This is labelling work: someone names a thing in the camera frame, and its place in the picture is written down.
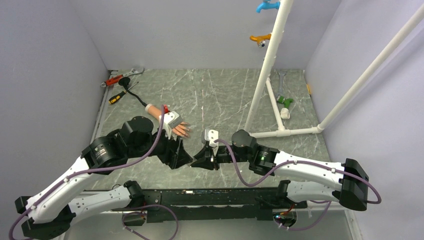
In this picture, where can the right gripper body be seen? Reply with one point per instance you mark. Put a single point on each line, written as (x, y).
(223, 155)

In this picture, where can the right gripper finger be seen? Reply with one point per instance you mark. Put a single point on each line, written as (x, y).
(206, 163)
(204, 153)

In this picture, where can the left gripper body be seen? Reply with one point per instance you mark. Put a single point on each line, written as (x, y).
(163, 151)

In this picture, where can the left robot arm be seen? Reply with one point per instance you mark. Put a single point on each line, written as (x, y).
(54, 210)

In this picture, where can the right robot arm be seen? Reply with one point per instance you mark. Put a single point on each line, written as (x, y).
(343, 182)

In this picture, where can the mannequin practice hand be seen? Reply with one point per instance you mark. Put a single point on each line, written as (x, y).
(158, 114)

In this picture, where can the green faucet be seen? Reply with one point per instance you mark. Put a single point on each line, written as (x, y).
(286, 102)

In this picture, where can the silver spanner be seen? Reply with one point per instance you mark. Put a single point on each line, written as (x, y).
(281, 75)

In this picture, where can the yellow black screwdriver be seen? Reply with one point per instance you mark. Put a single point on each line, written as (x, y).
(126, 84)

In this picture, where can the orange faucet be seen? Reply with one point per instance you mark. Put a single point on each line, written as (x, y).
(261, 40)

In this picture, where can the blue faucet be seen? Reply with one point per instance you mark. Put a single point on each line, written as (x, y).
(268, 5)

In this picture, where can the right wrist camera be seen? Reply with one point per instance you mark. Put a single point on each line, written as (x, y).
(209, 136)

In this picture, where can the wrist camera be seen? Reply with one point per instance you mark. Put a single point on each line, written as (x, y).
(209, 136)
(170, 123)

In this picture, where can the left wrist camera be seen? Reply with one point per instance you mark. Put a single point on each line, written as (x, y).
(170, 123)

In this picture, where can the red handled adjustable wrench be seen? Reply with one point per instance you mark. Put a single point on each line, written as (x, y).
(116, 78)

